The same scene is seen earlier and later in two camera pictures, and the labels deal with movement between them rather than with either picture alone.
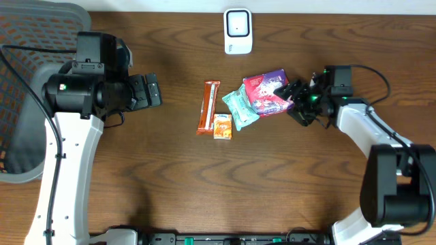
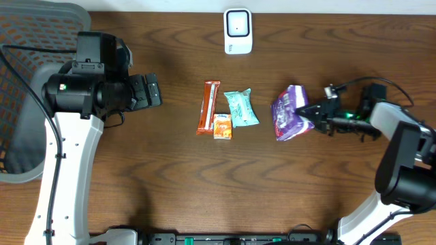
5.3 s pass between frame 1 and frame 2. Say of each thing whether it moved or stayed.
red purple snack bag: moved
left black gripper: stayed
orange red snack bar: stayed
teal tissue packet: stayed
